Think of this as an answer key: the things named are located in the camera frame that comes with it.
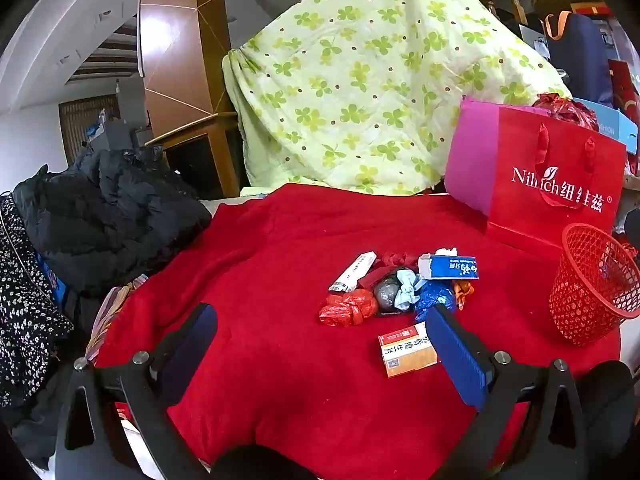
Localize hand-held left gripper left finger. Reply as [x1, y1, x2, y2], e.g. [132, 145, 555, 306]
[55, 303, 219, 480]

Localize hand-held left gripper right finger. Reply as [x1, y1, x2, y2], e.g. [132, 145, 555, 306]
[425, 304, 589, 480]

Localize orange medicine box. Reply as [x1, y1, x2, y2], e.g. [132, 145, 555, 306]
[378, 322, 441, 379]

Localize blue plastic bag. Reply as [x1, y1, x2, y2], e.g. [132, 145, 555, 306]
[414, 280, 457, 323]

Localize orange wrapper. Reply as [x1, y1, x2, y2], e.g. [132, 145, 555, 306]
[452, 280, 474, 310]

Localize light blue wad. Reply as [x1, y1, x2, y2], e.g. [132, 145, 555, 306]
[392, 268, 426, 311]

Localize blue toothpaste box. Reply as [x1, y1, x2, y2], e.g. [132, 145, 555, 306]
[417, 253, 480, 281]

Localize grey plastic-wrapped bundle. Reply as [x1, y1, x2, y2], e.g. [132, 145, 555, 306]
[372, 272, 404, 316]

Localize red sheer scrap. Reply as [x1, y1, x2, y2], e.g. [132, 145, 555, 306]
[360, 250, 421, 291]

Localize red plastic bag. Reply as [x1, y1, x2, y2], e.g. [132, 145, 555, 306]
[319, 290, 379, 328]

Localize white medicine box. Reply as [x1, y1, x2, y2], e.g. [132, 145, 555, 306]
[328, 251, 377, 294]

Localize red mesh plastic basket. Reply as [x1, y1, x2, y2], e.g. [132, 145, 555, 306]
[549, 223, 640, 347]

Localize striped cloth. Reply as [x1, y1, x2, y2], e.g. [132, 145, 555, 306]
[85, 275, 151, 366]

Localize red blanket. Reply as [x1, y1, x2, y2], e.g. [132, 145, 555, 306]
[95, 183, 623, 480]

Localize black puffer jacket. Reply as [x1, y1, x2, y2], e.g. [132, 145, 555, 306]
[12, 147, 213, 297]

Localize dark floral cloth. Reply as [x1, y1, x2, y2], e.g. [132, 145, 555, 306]
[0, 192, 76, 411]

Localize red paper gift bag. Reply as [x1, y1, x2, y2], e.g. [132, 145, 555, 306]
[487, 105, 628, 252]

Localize red crumpled foil bag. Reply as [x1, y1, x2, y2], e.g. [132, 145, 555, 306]
[531, 92, 599, 134]

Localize light blue cardboard box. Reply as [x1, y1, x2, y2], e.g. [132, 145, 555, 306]
[572, 97, 640, 156]

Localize green clover print quilt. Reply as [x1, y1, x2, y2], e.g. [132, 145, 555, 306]
[222, 0, 573, 196]

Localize navy tote bag orange handles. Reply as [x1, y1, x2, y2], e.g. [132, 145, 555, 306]
[542, 10, 616, 108]

